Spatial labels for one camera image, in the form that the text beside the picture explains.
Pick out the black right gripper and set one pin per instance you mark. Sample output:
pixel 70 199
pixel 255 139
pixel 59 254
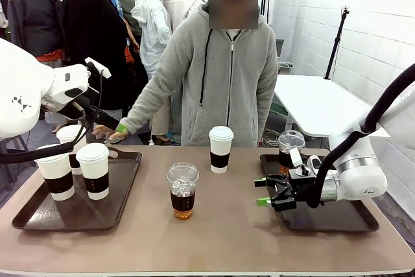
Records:
pixel 291 192

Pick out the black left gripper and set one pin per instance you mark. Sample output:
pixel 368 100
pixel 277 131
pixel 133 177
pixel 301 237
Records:
pixel 87 108

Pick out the white paper cup black sleeve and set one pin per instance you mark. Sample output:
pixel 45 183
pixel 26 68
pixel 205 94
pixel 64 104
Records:
pixel 58 179
pixel 220 153
pixel 66 134
pixel 94 176

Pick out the clear iced coffee cup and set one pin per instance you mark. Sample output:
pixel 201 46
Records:
pixel 288 147
pixel 182 199

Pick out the person's right forearm grey sleeve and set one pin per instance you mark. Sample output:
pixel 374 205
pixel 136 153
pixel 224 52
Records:
pixel 142 111

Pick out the brown plastic serving tray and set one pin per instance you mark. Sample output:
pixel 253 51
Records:
pixel 32 215
pixel 324 218

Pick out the person's right hand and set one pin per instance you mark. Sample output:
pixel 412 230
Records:
pixel 108 135

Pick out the mannequin in black coat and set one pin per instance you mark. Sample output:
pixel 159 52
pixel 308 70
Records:
pixel 94 37

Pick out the mannequin in white jacket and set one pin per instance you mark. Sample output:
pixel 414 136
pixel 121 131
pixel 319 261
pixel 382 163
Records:
pixel 152 30

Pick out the white side table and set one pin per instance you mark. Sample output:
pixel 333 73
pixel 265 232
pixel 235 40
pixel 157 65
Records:
pixel 317 102

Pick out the person in grey fleece hoodie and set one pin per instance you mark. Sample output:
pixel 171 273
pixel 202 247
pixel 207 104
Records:
pixel 227 89

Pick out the mannequin in grey-green jacket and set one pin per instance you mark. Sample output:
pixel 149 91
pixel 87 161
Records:
pixel 128 1

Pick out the mannequin in dark grey jacket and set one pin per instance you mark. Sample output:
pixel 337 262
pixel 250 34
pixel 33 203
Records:
pixel 35 20

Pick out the clear plastic bag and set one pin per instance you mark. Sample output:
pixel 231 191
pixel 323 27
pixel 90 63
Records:
pixel 286 65

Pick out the grey plastic bin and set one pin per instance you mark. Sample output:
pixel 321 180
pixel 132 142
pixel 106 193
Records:
pixel 280 50

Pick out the black tripod stand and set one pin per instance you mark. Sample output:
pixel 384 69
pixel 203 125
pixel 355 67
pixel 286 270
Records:
pixel 335 43

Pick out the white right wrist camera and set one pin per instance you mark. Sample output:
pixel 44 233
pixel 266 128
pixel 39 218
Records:
pixel 295 157

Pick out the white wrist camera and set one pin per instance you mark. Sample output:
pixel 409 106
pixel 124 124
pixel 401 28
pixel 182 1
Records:
pixel 99 67
pixel 295 157

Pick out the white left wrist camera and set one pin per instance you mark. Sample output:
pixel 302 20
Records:
pixel 99 67

